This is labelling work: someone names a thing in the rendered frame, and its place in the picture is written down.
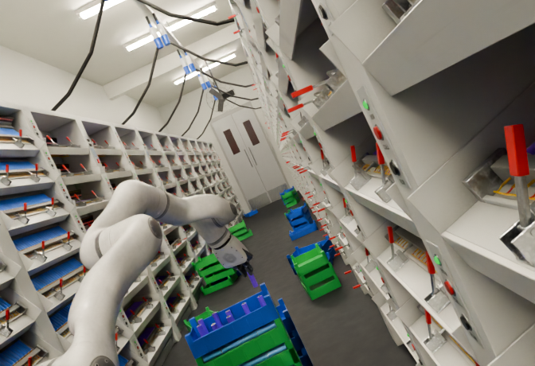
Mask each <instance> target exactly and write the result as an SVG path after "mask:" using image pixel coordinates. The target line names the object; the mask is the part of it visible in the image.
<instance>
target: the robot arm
mask: <svg viewBox="0 0 535 366"><path fill-rule="evenodd" d="M236 216H237V210H236V207H235V205H234V204H233V203H232V202H230V201H228V200H226V199H224V198H223V197H219V196H216V195H212V194H201V195H196V196H191V197H185V198H180V197H176V196H175V195H173V194H170V193H168V192H165V191H163V190H161V189H158V188H155V187H154V186H152V185H148V184H146V183H144V182H141V181H136V180H129V181H124V182H122V183H121V184H119V185H118V186H117V187H116V189H115V191H114V193H113V195H112V197H111V200H110V201H109V203H108V205H107V207H106V208H105V209H104V210H103V212H102V213H101V214H100V215H99V216H98V218H97V219H96V220H95V221H94V222H93V224H92V225H91V226H90V228H89V229H88V230H87V232H86V234H85V235H84V238H83V240H82V243H81V245H80V260H81V262H82V263H83V265H84V266H85V267H86V268H87V269H89V272H88V273H87V274H86V275H85V276H84V278H83V280H82V282H81V284H80V286H79V288H78V290H77V292H76V295H75V297H74V299H73V301H72V304H71V307H70V310H69V313H68V328H69V330H70V332H71V334H72V335H73V336H74V338H73V341H72V344H71V346H70V348H69V349H68V351H67V352H66V353H65V354H64V355H62V356H59V357H56V358H53V359H51V360H48V361H46V362H44V363H41V364H38V365H35V366H119V358H118V354H117V351H116V346H115V324H116V320H117V317H118V314H119V311H120V308H121V305H122V303H123V299H124V297H125V295H126V293H127V291H128V290H129V288H130V287H131V285H132V284H133V282H134V281H135V280H136V279H137V277H139V276H140V274H141V273H142V272H143V271H144V270H145V269H146V268H147V266H148V265H149V264H150V263H151V262H152V260H153V259H154V257H155V256H156V255H157V253H158V251H159V249H160V247H161V245H162V229H161V227H160V225H159V224H158V221H159V222H162V223H165V224H169V225H173V226H182V225H186V224H191V225H192V226H193V227H194V229H195V230H196V231H197V232H198V233H199V234H200V236H201V237H202V238H203V239H204V240H205V242H206V243H207V244H208V245H209V246H210V247H211V248H212V251H213V253H214V255H215V256H216V257H217V259H218V261H219V262H220V263H221V265H222V266H223V267H224V268H230V267H231V268H233V269H235V270H236V271H239V272H240V273H241V274H242V275H243V276H244V277H245V278H246V277H247V272H248V273H249V274H250V275H251V276H252V274H253V271H254V269H253V267H252V266H251V265H250V263H249V261H250V260H251V259H252V258H253V254H251V253H250V252H249V251H248V249H247V248H246V247H245V246H244V245H243V244H242V243H241V242H240V241H239V240H238V239H237V238H236V237H235V236H234V235H230V231H229V230H228V229H227V228H226V227H225V225H226V224H228V223H230V222H232V221H233V220H235V218H236ZM242 264H243V265H244V266H243V265H242Z"/></svg>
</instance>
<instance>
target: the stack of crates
mask: <svg viewBox="0 0 535 366"><path fill-rule="evenodd" d="M278 302H279V304H280V306H276V309H277V310H278V313H279V315H280V317H281V319H282V321H283V324H284V326H285V328H286V330H287V332H288V335H289V337H290V339H291V341H292V343H293V345H294V347H295V350H296V352H297V353H298V355H299V359H300V360H301V362H302V364H303V366H314V365H313V364H312V362H311V360H310V357H309V356H308V353H307V351H306V349H305V347H304V345H303V342H302V340H301V338H300V336H299V334H298V331H297V329H296V328H295V325H294V323H293V321H292V319H291V316H290V314H289V313H288V311H287V307H286V306H285V304H284V302H283V299H282V298H280V299H278Z"/></svg>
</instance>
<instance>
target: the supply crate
mask: <svg viewBox="0 0 535 366"><path fill-rule="evenodd" d="M260 288H261V290H262V291H260V292H259V293H257V294H254V295H252V296H251V297H249V298H246V299H244V300H243V301H241V302H238V303H237V304H235V305H233V306H230V307H228V308H226V309H224V310H222V311H220V312H218V313H217V314H218V316H219V318H220V320H221V323H222V325H223V326H222V327H220V328H219V329H216V330H214V331H213V329H212V327H211V324H212V323H216V322H215V320H214V318H213V315H212V316H210V317H207V318H206V319H204V320H203V322H204V323H205V326H206V328H207V330H208V331H209V333H208V334H206V335H204V336H203V337H201V335H200V333H199V332H198V330H197V326H198V325H199V323H198V322H197V321H196V319H195V317H192V318H190V319H189V322H190V324H191V326H192V329H191V333H188V334H186V335H185V339H186V341H187V343H188V346H189V348H190V350H191V352H192V354H193V357H194V359H197V358H198V357H200V356H203V355H205V354H206V353H208V352H212V351H213V350H215V349H217V348H220V347H221V346H223V345H226V344H228V343H229V342H231V341H234V340H235V339H237V338H239V337H242V336H243V335H245V334H247V333H250V332H251V331H253V330H255V329H258V328H259V327H261V326H263V325H266V324H267V323H269V322H271V321H274V320H275V319H277V318H279V315H278V313H277V310H276V308H275V304H274V302H273V301H272V298H271V295H270V294H269V292H268V289H267V287H266V285H265V283H262V284H260ZM259 295H262V296H263V298H264V301H265V302H266V305H265V306H263V307H261V304H260V302H259V300H258V298H257V297H258V296H259ZM244 302H246V303H247V305H248V308H249V310H250V312H251V313H249V314H247V315H246V314H245V312H244V309H243V307H242V303H244ZM227 310H230V311H231V313H232V315H233V317H234V319H235V321H232V322H230V323H228V321H227V319H226V317H227V315H226V313H225V312H226V311H227Z"/></svg>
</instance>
